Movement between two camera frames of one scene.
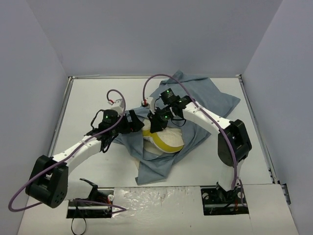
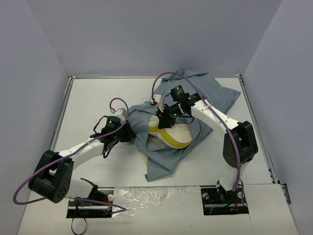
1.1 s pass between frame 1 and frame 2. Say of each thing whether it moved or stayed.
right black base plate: stayed
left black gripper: moved
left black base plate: stayed
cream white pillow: moved
